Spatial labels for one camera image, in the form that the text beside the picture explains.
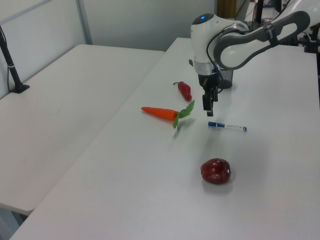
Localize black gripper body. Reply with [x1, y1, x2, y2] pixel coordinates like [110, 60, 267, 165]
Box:
[198, 73, 222, 95]

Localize blue white marker pen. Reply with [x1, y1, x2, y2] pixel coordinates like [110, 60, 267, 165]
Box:
[207, 121, 249, 133]

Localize black mesh pen cup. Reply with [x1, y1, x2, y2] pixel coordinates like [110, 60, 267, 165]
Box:
[218, 69, 235, 90]

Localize red chili pepper toy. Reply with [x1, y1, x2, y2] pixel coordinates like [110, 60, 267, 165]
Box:
[172, 81, 193, 102]

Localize orange carrot toy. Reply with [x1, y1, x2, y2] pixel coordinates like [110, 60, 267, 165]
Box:
[140, 99, 196, 131]

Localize dark red apple toy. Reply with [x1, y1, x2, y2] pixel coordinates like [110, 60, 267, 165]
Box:
[200, 157, 233, 186]

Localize yellow wooden board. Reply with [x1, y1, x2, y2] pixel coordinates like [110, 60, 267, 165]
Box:
[216, 0, 237, 20]

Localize thin black upright pole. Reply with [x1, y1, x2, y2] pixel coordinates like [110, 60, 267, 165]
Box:
[256, 0, 265, 25]

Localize black clamp stand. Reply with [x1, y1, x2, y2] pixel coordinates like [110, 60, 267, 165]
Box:
[303, 24, 320, 54]

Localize black pole with base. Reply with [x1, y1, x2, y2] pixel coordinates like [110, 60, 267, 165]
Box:
[0, 24, 31, 94]

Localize grey partition frame post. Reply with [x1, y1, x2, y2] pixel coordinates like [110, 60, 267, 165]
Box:
[75, 0, 94, 46]

